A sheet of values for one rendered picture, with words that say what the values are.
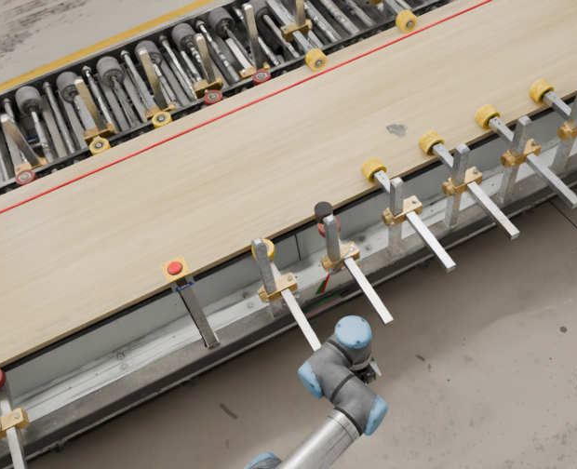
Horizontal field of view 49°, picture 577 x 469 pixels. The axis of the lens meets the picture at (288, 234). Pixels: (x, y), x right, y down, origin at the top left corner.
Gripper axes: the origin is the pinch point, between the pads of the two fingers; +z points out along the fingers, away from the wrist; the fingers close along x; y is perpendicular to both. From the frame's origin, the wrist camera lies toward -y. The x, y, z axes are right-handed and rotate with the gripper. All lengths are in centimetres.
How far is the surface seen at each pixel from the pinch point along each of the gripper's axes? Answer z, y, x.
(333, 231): -11.6, -41.9, 18.2
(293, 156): 4, -90, 27
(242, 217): 4, -75, -3
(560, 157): 13, -40, 116
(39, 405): 32, -60, -99
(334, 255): 2.9, -41.9, 17.7
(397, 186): -19, -41, 42
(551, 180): -2, -25, 95
